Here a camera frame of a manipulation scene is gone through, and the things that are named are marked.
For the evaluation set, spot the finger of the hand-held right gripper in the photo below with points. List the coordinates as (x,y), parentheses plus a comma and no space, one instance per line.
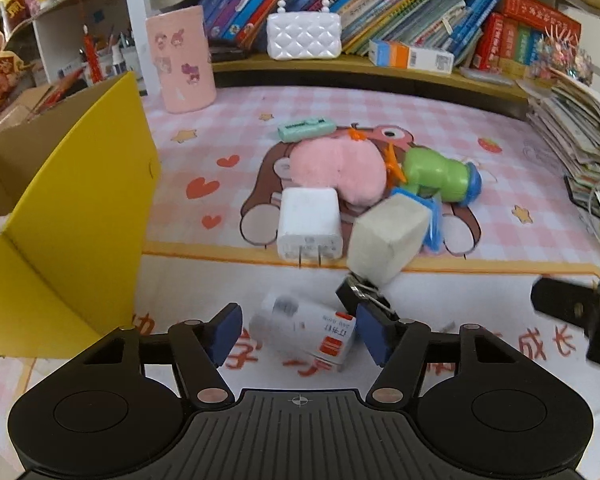
(562,302)

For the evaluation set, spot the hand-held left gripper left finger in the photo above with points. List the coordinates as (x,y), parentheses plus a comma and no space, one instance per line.
(227,334)

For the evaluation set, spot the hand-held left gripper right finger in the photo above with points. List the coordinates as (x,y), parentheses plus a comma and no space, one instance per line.
(372,336)

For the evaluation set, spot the white medicine bottle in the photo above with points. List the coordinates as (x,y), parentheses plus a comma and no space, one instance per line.
(310,335)

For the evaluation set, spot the white wall charger plug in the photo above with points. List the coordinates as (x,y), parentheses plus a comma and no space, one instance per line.
(307,225)

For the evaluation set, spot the yellow cardboard box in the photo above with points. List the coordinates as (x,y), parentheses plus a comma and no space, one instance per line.
(80,220)

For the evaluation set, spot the black binder clip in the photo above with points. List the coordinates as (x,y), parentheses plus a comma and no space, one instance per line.
(352,292)

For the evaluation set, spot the pink checked cartoon desk mat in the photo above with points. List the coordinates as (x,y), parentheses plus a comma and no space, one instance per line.
(520,230)

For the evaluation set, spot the grey sponge block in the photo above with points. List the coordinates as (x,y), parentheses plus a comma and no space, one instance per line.
(387,237)

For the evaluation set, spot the blue plastic packet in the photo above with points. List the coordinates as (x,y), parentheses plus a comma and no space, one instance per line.
(434,230)

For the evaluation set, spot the orange hair clip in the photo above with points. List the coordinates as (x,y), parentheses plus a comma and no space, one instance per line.
(394,167)

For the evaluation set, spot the green toy bottle blue cap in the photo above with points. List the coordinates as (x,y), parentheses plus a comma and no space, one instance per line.
(437,175)

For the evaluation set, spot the pink plush toy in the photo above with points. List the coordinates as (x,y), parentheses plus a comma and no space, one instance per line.
(337,165)

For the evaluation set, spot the stack of papers and booklets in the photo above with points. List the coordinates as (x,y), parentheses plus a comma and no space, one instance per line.
(565,120)

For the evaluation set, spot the mint green stapler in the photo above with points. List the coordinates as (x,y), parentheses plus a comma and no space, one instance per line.
(305,129)

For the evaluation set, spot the colourful paper ornaments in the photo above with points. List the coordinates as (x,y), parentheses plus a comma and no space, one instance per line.
(567,52)

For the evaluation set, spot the wooden shelf board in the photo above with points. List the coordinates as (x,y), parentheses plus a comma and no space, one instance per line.
(330,69)

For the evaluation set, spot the pink cylindrical holder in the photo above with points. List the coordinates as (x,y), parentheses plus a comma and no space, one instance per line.
(182,60)

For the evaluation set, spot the orange blue white carton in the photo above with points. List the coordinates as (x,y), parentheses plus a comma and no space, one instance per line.
(405,56)

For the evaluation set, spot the thick red book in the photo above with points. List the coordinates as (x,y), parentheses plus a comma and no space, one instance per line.
(540,12)

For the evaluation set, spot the row of colourful books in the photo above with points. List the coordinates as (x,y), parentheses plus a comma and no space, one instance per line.
(380,5)

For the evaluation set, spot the white shelf unit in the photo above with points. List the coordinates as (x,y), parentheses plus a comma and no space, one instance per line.
(55,45)

